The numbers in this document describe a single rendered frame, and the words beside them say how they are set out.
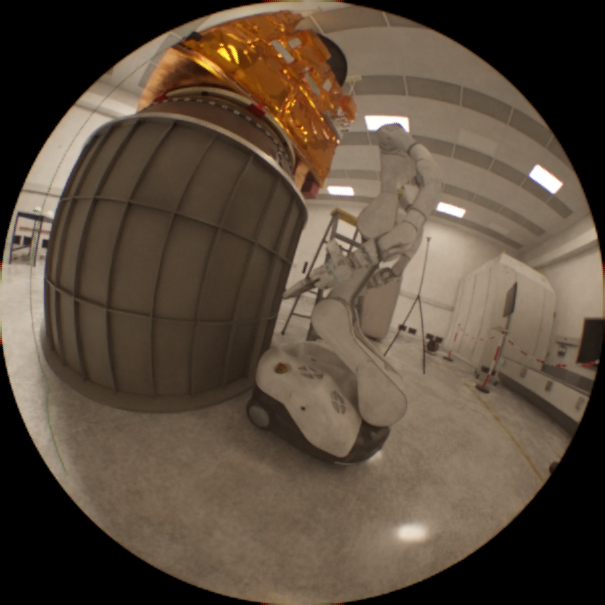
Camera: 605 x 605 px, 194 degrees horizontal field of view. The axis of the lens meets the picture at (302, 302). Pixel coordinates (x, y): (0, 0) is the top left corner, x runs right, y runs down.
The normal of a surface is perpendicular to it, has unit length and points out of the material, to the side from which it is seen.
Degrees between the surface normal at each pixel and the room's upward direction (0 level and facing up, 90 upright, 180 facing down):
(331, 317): 90
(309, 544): 0
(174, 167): 90
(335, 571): 0
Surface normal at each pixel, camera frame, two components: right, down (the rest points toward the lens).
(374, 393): -0.45, -0.05
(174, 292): 0.69, 0.26
